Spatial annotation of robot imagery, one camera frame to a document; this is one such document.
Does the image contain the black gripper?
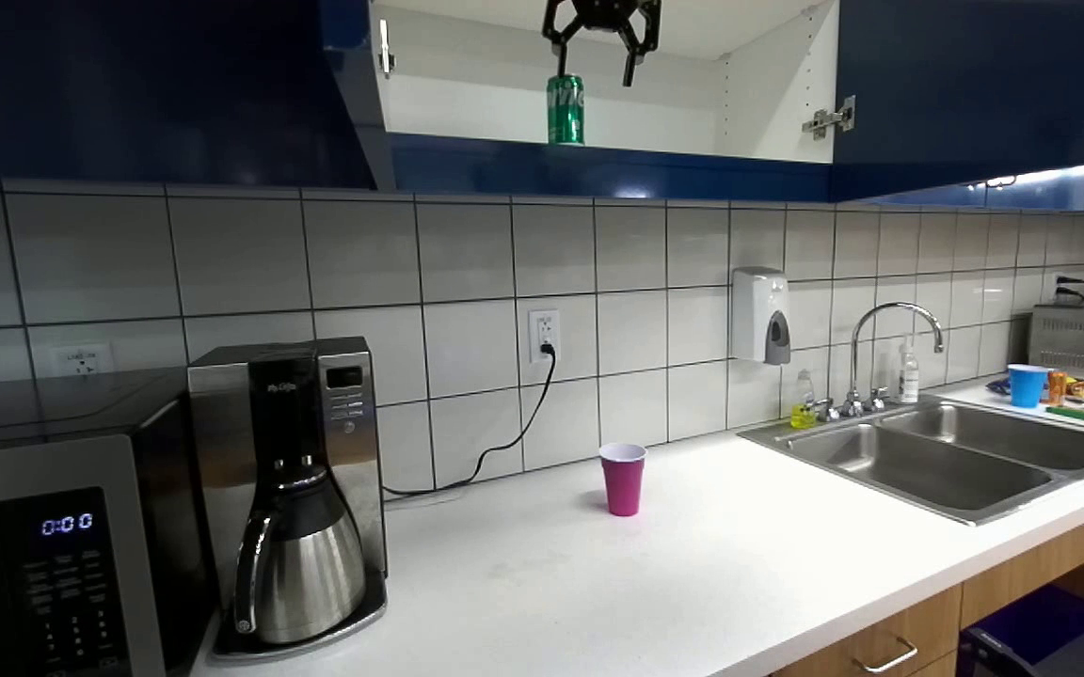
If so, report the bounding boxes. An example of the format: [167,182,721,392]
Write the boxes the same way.
[539,0,668,91]

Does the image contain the green sprite can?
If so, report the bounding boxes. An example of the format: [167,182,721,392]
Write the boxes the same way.
[544,69,593,152]

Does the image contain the blue cabinet door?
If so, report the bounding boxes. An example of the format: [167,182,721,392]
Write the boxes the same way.
[834,0,1084,212]
[314,0,402,194]

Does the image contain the chrome sink faucet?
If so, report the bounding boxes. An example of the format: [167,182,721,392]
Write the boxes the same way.
[808,297,950,426]

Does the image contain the yellow dish soap bottle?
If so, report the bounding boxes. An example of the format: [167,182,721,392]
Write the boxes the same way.
[778,365,821,436]

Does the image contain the magenta plastic cup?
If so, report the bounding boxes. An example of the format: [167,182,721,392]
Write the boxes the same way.
[595,440,652,520]

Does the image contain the small white bottle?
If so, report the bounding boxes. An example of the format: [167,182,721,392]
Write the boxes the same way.
[895,340,928,405]

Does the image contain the black coffee maker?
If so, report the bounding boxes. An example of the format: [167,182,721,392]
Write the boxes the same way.
[184,332,391,659]

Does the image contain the stainless steel double sink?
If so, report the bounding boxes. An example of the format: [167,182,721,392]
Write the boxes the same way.
[743,395,1084,531]

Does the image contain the blue plastic cup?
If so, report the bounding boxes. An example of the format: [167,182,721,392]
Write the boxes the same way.
[1007,361,1054,414]

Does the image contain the stainless steel carafe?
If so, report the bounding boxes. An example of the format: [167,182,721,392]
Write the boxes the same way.
[231,479,372,651]

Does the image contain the black microwave oven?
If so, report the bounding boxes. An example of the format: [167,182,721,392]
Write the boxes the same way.
[0,369,214,677]

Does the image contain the blue bin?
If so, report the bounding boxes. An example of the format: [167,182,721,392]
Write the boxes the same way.
[956,580,1084,677]

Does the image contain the white wall outlet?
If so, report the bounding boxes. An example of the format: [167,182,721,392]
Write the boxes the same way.
[522,307,566,371]
[58,341,118,384]

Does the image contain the white wall soap dispenser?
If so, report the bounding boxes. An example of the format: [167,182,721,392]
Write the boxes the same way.
[727,266,798,369]

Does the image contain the black power cord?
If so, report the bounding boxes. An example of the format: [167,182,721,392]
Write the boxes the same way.
[382,341,563,503]

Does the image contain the metal drawer handle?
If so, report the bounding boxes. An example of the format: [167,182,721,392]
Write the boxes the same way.
[852,633,928,677]

